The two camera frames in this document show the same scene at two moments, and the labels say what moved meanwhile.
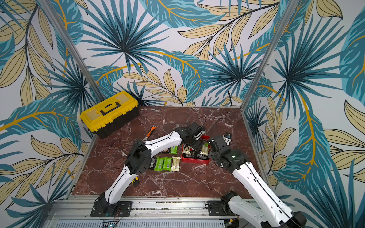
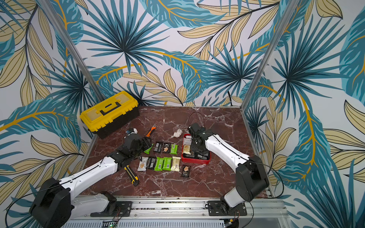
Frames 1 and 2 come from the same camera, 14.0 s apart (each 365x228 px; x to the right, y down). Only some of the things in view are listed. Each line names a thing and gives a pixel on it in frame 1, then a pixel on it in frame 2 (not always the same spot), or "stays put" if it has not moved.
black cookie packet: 153,162 stays put
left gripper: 198,146 to 146,142
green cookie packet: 167,165 stays put
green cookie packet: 159,164 stays put
